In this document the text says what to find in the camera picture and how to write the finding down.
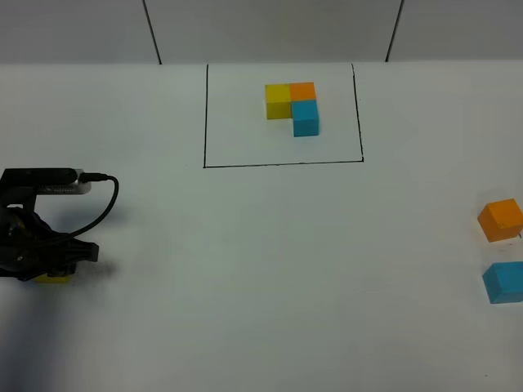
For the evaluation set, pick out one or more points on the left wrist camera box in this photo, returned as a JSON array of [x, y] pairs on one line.
[[21, 184]]

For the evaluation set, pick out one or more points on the orange template block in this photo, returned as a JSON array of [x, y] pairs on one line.
[[301, 91]]

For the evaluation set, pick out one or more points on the blue template block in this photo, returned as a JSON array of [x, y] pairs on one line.
[[306, 119]]

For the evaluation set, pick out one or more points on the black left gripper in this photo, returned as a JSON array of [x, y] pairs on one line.
[[21, 260]]

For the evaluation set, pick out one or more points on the yellow template block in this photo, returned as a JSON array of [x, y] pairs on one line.
[[278, 101]]

